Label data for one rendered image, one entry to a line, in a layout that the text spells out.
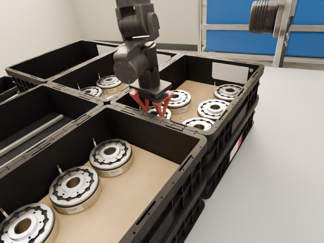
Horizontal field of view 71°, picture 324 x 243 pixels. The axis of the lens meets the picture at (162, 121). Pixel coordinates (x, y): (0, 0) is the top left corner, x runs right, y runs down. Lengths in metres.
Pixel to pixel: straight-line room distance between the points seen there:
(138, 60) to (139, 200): 0.29
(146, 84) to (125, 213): 0.30
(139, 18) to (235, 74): 0.42
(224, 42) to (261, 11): 1.17
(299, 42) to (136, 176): 2.28
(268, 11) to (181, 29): 2.32
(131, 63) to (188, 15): 3.16
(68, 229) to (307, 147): 0.71
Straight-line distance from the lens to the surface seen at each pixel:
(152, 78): 0.58
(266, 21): 1.52
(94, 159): 0.57
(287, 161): 0.79
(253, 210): 0.65
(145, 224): 0.36
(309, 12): 2.55
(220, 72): 0.84
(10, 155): 0.76
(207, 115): 0.65
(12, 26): 3.95
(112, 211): 0.50
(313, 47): 2.64
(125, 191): 0.52
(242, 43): 2.63
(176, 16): 3.70
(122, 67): 0.51
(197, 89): 0.85
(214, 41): 2.68
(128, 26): 0.54
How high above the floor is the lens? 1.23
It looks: 36 degrees down
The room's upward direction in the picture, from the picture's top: 7 degrees counter-clockwise
